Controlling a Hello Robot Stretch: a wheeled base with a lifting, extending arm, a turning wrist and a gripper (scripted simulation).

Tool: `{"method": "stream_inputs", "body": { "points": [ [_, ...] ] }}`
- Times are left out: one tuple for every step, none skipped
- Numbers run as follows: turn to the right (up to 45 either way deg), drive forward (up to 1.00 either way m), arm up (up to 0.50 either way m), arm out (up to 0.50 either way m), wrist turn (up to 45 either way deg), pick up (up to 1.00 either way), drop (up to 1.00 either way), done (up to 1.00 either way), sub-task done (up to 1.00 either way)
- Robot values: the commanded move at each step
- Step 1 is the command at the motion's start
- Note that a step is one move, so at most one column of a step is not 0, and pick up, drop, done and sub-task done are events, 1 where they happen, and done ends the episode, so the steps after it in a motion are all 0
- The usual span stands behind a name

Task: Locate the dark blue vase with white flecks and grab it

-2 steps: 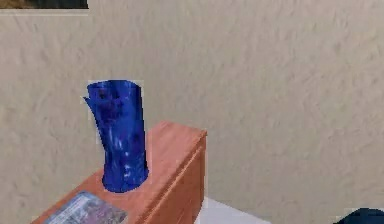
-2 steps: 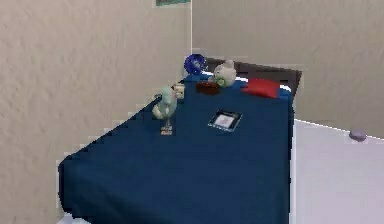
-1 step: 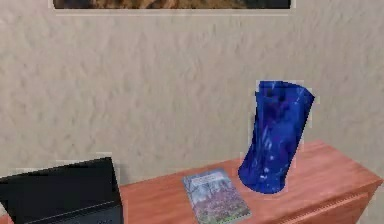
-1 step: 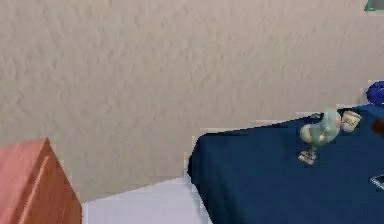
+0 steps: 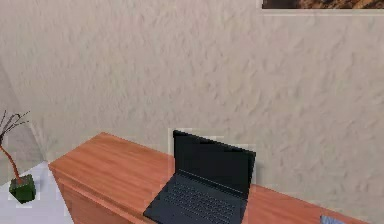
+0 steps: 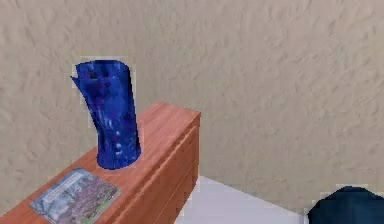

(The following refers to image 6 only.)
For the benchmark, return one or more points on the dark blue flecked vase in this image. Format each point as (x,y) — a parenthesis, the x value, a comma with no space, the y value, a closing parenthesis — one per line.
(111,113)

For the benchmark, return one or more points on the brown wooden chest of drawers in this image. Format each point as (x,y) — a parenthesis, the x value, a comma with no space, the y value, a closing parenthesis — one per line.
(166,146)

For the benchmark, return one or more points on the grey picture book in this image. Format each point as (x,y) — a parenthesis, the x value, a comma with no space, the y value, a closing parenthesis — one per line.
(76,197)

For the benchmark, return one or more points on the dark blue round object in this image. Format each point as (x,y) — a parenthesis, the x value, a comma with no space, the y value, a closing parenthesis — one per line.
(348,208)

